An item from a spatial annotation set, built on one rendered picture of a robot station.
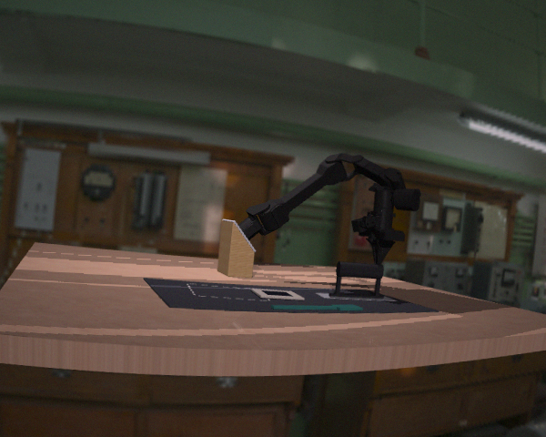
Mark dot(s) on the white tile with dark top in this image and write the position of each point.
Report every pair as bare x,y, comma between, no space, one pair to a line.
277,294

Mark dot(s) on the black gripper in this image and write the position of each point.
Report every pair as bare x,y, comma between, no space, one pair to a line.
382,239

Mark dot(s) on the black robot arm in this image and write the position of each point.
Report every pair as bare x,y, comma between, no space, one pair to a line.
389,191

